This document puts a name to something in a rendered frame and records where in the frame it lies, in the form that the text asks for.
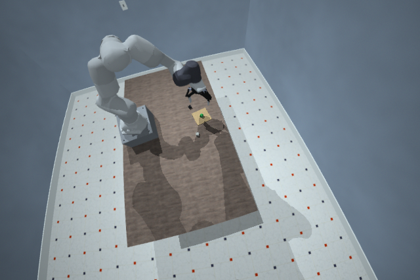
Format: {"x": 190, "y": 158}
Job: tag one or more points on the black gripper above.
{"x": 203, "y": 93}

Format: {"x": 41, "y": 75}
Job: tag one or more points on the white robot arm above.
{"x": 115, "y": 56}

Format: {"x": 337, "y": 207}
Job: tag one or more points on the tan flat mat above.
{"x": 199, "y": 120}

